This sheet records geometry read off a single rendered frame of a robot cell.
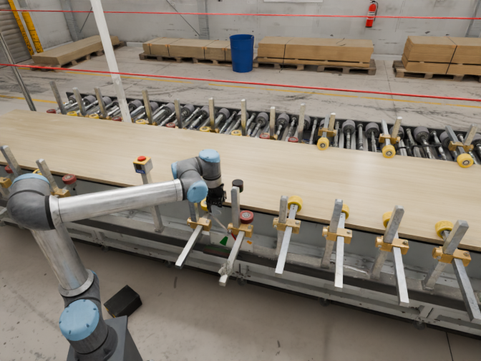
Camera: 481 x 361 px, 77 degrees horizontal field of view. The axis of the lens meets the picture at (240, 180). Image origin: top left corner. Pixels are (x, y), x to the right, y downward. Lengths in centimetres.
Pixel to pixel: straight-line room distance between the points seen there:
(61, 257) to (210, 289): 132
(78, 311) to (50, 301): 131
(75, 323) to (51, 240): 37
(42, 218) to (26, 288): 192
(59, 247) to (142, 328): 118
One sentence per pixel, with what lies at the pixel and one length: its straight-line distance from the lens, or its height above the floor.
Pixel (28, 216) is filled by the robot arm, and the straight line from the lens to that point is 116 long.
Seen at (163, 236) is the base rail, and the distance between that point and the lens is 194.
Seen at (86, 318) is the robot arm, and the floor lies 87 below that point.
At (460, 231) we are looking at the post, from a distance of 158.
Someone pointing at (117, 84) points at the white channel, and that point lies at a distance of 280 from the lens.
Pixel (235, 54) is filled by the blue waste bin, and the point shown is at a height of 40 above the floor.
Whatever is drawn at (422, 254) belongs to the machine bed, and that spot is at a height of 72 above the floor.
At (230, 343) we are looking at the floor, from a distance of 227.
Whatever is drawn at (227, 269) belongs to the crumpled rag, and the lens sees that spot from 149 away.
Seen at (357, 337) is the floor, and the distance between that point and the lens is 240.
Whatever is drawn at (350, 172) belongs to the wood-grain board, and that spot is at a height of 90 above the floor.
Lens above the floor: 206
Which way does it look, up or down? 36 degrees down
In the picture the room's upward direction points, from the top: 2 degrees counter-clockwise
